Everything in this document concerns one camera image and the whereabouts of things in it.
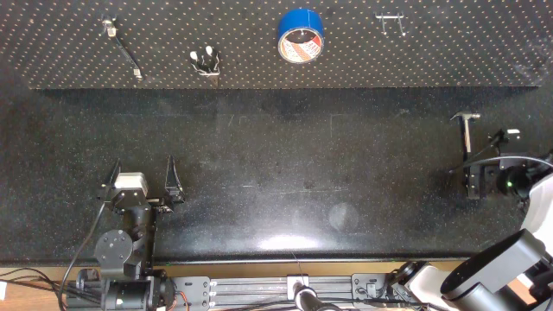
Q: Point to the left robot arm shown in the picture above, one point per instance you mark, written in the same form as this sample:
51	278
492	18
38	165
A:
114	250

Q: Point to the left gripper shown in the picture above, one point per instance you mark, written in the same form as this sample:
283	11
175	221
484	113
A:
129	203

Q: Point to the mounting rail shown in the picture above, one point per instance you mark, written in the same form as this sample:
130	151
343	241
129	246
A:
250	289

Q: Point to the hammer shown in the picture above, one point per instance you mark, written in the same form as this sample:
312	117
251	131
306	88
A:
466	138

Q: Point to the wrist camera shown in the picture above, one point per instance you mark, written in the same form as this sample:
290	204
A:
131	182
514	131

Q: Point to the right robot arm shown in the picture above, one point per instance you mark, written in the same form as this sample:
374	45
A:
497	268

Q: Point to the roll of blue tape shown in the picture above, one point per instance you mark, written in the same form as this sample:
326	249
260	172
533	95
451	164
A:
300	21

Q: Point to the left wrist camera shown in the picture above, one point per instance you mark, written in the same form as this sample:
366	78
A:
131	182

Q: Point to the black pegboard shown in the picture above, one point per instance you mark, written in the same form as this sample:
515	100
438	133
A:
432	56

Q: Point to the wrench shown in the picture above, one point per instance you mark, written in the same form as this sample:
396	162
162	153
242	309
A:
125	54

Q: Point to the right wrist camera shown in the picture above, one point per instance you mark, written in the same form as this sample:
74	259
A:
514	131

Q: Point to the black and white pliers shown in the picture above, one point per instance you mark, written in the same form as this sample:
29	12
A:
206	60

